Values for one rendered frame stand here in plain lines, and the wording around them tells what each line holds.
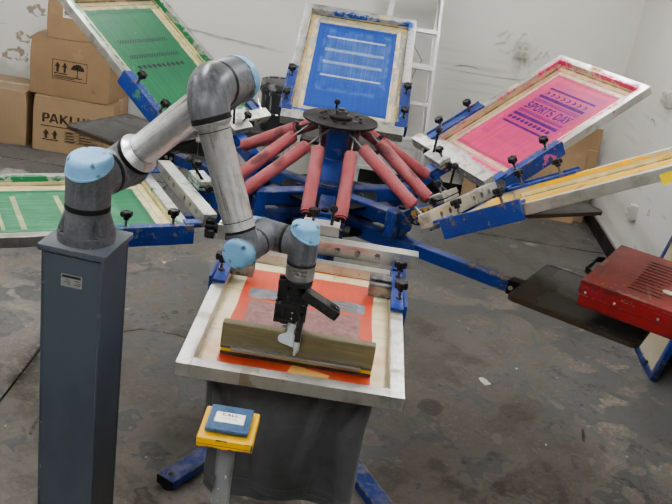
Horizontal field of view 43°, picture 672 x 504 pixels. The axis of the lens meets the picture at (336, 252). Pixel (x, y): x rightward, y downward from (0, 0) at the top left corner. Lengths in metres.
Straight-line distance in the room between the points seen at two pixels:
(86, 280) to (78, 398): 0.36
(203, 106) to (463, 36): 4.80
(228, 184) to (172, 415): 1.88
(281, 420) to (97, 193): 0.77
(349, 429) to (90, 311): 0.75
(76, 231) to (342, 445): 0.90
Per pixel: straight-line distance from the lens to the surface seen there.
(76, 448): 2.58
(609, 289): 2.85
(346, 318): 2.60
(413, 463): 3.69
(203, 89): 2.02
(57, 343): 2.42
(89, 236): 2.27
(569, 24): 6.78
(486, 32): 6.69
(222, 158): 2.02
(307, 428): 2.37
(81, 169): 2.22
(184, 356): 2.24
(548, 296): 3.07
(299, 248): 2.13
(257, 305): 2.60
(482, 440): 3.94
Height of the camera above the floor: 2.14
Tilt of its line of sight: 23 degrees down
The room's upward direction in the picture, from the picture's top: 9 degrees clockwise
